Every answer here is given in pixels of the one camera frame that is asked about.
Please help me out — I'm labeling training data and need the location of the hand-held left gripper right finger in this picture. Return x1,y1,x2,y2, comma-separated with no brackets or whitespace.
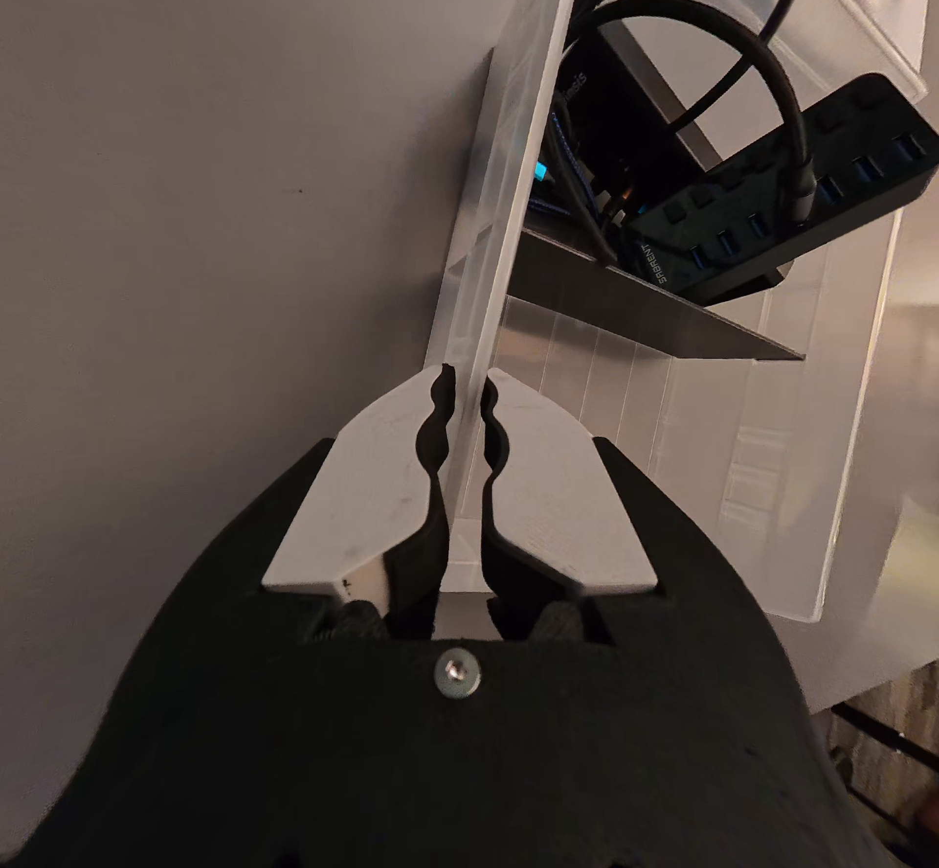
479,367,660,599

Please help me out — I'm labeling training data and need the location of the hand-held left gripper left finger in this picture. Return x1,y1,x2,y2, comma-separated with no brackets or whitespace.
260,363,451,612

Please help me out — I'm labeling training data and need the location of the clear plastic bin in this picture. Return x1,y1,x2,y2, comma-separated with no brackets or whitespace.
424,0,929,625

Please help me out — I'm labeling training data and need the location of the long black usb hub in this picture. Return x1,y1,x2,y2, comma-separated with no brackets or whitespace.
626,71,939,306

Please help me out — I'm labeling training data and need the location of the thick black cable grey plug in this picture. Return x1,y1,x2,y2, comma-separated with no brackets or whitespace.
578,0,821,225

